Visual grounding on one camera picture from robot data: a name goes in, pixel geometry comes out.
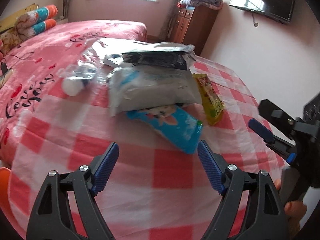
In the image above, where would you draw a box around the yellow green snack packet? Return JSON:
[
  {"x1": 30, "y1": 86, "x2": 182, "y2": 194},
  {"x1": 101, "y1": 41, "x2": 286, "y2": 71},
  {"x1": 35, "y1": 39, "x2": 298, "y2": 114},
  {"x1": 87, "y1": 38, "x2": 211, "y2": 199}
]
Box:
[{"x1": 193, "y1": 74, "x2": 225, "y2": 126}]

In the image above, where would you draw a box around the blue dog wipes pack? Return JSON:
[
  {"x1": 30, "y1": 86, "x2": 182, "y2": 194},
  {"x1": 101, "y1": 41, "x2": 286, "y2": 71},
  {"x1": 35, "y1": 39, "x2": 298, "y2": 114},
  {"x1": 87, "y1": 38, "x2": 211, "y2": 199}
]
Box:
[{"x1": 126, "y1": 105, "x2": 203, "y2": 154}]

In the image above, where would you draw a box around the black silver foil bag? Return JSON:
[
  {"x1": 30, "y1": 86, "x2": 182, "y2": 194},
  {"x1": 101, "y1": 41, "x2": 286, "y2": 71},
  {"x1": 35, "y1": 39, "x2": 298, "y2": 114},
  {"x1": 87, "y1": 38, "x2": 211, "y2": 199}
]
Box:
[{"x1": 122, "y1": 42, "x2": 196, "y2": 70}]

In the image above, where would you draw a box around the white plastic bottle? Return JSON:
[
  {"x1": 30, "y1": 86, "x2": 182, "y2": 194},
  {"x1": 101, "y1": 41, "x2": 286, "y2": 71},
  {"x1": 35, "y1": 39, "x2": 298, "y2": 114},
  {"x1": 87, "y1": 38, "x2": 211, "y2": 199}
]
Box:
[{"x1": 61, "y1": 63, "x2": 98, "y2": 96}]

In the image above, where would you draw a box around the grey white plastic mailer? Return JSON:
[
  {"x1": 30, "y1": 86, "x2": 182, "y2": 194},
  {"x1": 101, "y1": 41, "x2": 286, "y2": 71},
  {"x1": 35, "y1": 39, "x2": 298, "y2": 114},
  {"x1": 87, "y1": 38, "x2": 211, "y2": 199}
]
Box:
[{"x1": 108, "y1": 66, "x2": 202, "y2": 116}]

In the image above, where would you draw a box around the blue white wrapper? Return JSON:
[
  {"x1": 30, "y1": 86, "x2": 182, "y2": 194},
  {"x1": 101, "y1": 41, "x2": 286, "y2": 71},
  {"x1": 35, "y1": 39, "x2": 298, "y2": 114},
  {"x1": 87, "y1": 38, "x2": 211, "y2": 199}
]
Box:
[{"x1": 103, "y1": 54, "x2": 124, "y2": 68}]

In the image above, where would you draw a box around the orange plastic trash bin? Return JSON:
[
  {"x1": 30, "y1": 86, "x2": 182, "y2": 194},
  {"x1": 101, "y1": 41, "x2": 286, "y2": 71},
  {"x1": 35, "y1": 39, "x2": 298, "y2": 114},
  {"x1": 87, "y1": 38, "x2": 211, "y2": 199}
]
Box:
[{"x1": 0, "y1": 167, "x2": 13, "y2": 217}]

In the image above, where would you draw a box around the person right hand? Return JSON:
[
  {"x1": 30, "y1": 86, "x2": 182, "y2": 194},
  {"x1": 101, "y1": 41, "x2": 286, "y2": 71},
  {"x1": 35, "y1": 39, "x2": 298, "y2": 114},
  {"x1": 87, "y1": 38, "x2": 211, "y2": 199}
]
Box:
[{"x1": 274, "y1": 179, "x2": 308, "y2": 238}]

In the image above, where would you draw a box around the red white checkered tablecloth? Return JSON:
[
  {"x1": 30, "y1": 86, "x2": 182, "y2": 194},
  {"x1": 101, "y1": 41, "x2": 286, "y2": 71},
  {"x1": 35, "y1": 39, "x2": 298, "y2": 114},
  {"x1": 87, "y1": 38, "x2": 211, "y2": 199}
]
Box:
[{"x1": 9, "y1": 57, "x2": 284, "y2": 239}]

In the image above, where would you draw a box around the wooden dresser cabinet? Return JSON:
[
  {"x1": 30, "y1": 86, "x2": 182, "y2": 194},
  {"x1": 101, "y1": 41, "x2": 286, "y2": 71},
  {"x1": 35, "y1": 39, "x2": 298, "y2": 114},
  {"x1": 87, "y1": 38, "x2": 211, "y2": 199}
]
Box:
[{"x1": 169, "y1": 6, "x2": 219, "y2": 56}]

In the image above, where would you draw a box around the right grey curtain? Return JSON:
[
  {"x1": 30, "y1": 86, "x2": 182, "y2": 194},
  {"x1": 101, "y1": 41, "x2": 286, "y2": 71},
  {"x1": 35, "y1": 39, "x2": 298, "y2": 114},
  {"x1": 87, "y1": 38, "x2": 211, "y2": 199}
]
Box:
[{"x1": 158, "y1": 0, "x2": 178, "y2": 40}]

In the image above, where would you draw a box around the pink love you bedspread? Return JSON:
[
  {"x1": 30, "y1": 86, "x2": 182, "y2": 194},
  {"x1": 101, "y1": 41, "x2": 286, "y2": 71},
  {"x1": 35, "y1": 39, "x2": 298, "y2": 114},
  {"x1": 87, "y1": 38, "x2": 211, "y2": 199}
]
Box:
[{"x1": 1, "y1": 20, "x2": 147, "y2": 165}]

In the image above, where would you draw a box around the floral pillow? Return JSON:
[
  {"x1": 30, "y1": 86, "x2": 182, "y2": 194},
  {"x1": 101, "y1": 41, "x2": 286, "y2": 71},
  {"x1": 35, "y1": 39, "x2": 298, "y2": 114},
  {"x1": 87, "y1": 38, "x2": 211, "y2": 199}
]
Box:
[{"x1": 1, "y1": 27, "x2": 22, "y2": 56}]

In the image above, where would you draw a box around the rolled colourful quilt lower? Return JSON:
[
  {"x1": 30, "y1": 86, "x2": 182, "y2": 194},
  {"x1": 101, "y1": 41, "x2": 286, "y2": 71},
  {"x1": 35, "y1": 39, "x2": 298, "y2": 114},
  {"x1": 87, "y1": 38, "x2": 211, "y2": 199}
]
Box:
[{"x1": 17, "y1": 19, "x2": 56, "y2": 41}]

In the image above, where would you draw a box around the rolled colourful quilt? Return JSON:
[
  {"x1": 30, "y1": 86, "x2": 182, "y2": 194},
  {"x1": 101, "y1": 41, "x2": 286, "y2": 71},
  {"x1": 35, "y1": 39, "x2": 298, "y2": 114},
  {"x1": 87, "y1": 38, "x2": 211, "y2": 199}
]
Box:
[
  {"x1": 17, "y1": 19, "x2": 56, "y2": 41},
  {"x1": 15, "y1": 4, "x2": 58, "y2": 29}
]

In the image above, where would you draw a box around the yellow headboard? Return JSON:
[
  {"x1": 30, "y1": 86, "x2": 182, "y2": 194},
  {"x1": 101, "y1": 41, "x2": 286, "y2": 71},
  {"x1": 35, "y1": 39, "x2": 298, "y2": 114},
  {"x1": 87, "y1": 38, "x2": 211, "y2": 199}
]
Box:
[{"x1": 0, "y1": 3, "x2": 38, "y2": 32}]

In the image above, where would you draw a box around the rolled colourful quilt upper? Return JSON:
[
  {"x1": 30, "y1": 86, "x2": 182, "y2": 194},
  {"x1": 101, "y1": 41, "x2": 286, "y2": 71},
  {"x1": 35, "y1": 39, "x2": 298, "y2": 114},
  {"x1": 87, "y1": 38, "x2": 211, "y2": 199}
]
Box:
[{"x1": 15, "y1": 4, "x2": 58, "y2": 29}]

